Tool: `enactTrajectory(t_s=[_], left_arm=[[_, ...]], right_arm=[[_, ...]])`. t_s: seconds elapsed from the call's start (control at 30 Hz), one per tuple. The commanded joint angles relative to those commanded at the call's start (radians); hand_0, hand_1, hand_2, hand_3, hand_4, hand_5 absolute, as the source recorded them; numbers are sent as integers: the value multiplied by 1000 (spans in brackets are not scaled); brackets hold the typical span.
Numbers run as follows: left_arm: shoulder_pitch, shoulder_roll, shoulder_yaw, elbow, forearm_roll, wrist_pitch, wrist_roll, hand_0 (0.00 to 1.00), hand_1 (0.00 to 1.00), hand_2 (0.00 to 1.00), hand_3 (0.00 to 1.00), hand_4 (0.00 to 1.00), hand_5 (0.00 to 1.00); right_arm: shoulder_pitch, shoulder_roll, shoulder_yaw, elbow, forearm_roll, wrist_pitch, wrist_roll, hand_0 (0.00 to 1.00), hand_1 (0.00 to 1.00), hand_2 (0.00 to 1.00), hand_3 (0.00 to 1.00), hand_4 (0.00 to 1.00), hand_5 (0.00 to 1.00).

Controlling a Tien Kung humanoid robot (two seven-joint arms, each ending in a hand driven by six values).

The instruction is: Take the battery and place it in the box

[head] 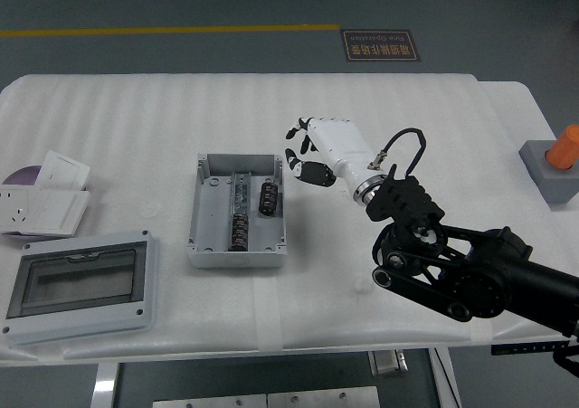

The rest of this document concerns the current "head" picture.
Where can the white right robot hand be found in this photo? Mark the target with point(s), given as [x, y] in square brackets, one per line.
[344, 145]

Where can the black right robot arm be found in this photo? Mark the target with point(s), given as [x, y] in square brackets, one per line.
[398, 200]

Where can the open grey junction box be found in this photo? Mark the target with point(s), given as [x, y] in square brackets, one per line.
[212, 218]

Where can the white foam mat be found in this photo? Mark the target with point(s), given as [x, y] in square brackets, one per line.
[316, 105]

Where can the black floor sign orange text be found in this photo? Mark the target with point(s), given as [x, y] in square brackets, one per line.
[380, 45]

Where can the grey block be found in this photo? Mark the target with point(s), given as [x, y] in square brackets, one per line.
[558, 186]

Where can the orange cylinder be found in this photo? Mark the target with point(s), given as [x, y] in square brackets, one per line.
[565, 148]

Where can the white table leg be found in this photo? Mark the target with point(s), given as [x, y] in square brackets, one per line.
[445, 378]
[105, 385]

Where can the black table control panel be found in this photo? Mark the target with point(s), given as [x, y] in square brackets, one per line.
[524, 348]

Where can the grey cover with clear window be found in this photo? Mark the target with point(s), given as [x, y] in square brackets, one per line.
[90, 317]

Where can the purple disc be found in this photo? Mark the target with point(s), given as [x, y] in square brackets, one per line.
[22, 176]

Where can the metal mounting rail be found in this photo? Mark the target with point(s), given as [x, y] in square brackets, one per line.
[240, 195]

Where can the metal bracket under table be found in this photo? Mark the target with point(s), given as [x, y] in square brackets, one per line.
[387, 363]

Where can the grey metal base plate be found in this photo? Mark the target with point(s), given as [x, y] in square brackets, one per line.
[208, 401]
[323, 399]

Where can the white switch panel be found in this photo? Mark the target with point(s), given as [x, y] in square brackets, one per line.
[54, 211]
[63, 168]

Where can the white wall socket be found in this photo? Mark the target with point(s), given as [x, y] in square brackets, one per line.
[13, 209]

